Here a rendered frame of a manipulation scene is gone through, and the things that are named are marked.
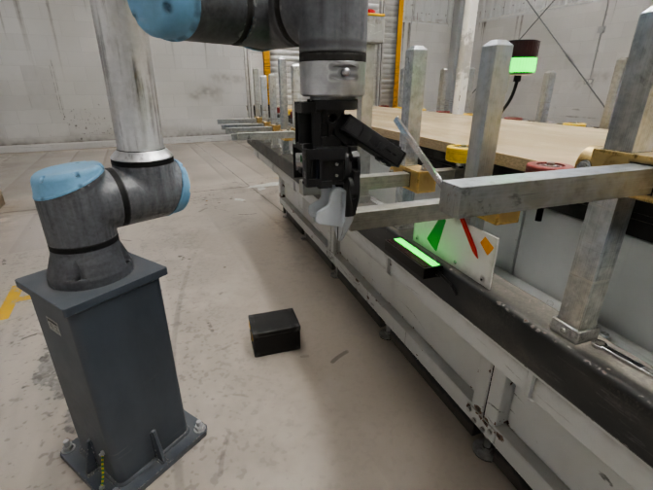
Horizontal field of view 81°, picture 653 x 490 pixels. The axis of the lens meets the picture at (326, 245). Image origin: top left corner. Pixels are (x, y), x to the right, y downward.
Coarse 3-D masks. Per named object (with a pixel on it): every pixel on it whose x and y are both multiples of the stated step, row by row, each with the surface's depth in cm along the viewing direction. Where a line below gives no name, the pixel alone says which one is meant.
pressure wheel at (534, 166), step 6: (528, 162) 74; (534, 162) 74; (540, 162) 74; (546, 162) 74; (552, 162) 71; (558, 162) 74; (528, 168) 72; (534, 168) 71; (540, 168) 70; (546, 168) 69; (552, 168) 69; (558, 168) 68; (564, 168) 68; (540, 210) 75; (540, 216) 75
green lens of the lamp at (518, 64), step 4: (512, 60) 64; (516, 60) 64; (520, 60) 63; (524, 60) 63; (528, 60) 63; (532, 60) 64; (536, 60) 64; (512, 64) 64; (516, 64) 64; (520, 64) 64; (524, 64) 64; (528, 64) 64; (532, 64) 64; (512, 68) 64; (516, 68) 64; (520, 68) 64; (524, 68) 64; (528, 68) 64; (532, 68) 64
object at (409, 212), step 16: (368, 208) 62; (384, 208) 62; (400, 208) 62; (416, 208) 63; (432, 208) 64; (544, 208) 75; (352, 224) 60; (368, 224) 61; (384, 224) 62; (400, 224) 63
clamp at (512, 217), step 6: (480, 216) 69; (486, 216) 68; (492, 216) 67; (498, 216) 65; (504, 216) 66; (510, 216) 66; (516, 216) 67; (492, 222) 67; (498, 222) 66; (504, 222) 66; (510, 222) 67; (516, 222) 67
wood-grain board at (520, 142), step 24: (384, 120) 174; (432, 120) 174; (456, 120) 174; (504, 120) 174; (432, 144) 112; (456, 144) 102; (504, 144) 102; (528, 144) 102; (552, 144) 102; (576, 144) 102; (600, 144) 102
